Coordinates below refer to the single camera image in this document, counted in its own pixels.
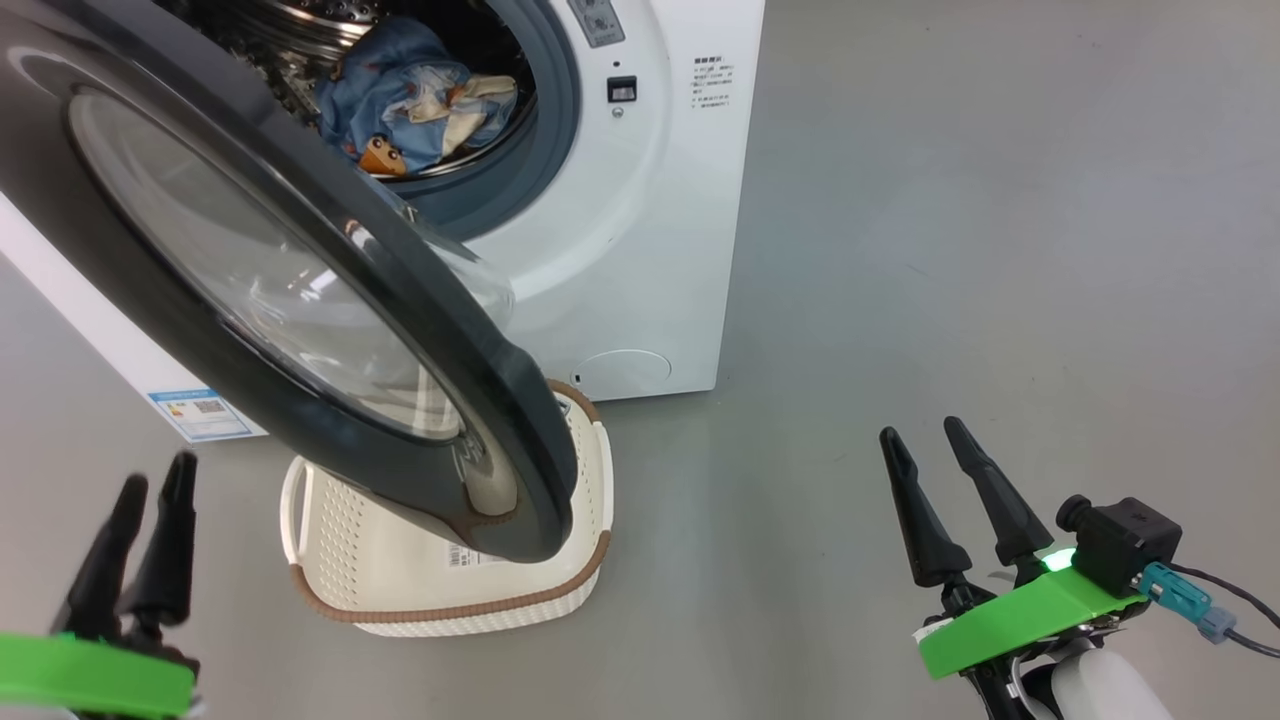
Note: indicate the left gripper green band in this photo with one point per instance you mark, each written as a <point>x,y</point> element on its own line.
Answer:
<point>90,675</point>

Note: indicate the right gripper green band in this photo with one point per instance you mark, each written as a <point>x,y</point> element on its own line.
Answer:
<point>1020,620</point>

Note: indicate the black round glass washer door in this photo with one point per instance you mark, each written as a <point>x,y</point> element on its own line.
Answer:
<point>200,200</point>

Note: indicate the blue cartoon print garment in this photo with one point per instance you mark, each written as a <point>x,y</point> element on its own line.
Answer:
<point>390,90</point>

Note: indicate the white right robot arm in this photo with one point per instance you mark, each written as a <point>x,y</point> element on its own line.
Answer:
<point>1100,690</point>

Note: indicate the white basket with brown rim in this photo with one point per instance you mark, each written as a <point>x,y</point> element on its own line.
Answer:
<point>400,570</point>

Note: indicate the barcode sticker in basket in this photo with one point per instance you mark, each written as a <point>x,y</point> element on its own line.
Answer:
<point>470,557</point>

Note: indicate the white front-load washing machine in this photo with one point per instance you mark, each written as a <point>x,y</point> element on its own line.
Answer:
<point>650,250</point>

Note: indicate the black door latch slot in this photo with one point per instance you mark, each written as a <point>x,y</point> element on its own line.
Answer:
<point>622,89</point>

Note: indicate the blue energy label sticker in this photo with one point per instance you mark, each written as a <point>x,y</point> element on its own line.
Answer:
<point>202,415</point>

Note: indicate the round white filter cover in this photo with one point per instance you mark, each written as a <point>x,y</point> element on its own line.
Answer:
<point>625,370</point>

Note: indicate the printed text label on washer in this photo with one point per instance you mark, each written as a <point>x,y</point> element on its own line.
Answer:
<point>711,82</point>

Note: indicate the perforated steel washer drum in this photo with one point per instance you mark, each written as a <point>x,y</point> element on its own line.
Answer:
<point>300,30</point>

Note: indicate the grey warning label sticker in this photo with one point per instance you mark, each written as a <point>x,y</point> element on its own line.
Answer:
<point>597,22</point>

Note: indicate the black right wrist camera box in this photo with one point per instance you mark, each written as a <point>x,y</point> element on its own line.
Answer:
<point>1125,540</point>

